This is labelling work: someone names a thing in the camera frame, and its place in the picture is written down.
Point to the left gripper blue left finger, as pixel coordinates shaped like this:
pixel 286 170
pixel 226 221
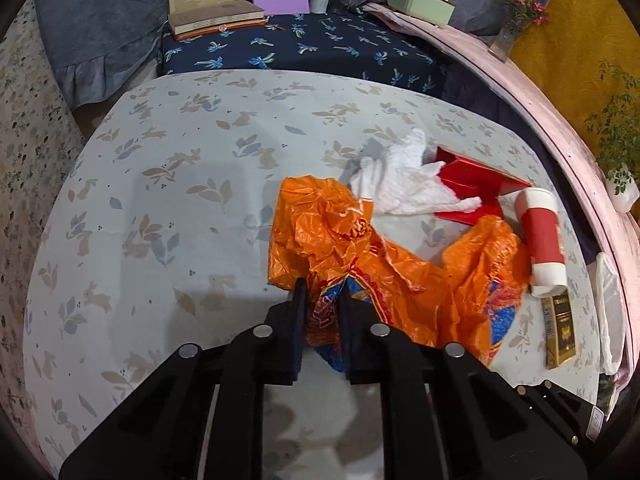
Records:
pixel 296 327

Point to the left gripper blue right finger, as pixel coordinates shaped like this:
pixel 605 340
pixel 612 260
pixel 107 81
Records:
pixel 353 318

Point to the black gold cigarette box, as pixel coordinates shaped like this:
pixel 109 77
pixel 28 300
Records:
pixel 559 330

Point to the orange plastic bag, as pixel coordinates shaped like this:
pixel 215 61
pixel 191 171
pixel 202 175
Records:
pixel 323 234

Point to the white tissue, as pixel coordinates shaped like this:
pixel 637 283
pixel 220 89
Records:
pixel 404 180

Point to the red box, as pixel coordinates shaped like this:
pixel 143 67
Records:
pixel 469 178

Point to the red paper cup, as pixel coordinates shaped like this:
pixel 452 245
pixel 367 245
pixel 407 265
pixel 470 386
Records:
pixel 537 212

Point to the white trash bin with liner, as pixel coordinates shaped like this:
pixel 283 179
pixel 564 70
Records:
pixel 608 298

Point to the floral grey tablecloth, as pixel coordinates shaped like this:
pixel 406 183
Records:
pixel 160 236

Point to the navy floral cloth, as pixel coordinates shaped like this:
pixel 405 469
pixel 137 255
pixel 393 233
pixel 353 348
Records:
pixel 355 45

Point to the pink cloth cover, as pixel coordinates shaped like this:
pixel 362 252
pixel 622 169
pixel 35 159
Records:
pixel 617 234

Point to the potted green fern plant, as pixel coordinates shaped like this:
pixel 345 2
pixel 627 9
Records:
pixel 617 129

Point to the mint green tissue box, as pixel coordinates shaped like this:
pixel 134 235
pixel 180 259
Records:
pixel 436 12

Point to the blue denim backdrop cloth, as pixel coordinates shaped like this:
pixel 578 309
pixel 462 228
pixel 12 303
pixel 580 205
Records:
pixel 95 46

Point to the glass vase with red flowers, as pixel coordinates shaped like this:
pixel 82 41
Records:
pixel 520 14

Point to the mustard yellow backdrop cloth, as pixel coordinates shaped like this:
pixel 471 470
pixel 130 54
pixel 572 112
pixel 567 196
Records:
pixel 563 57

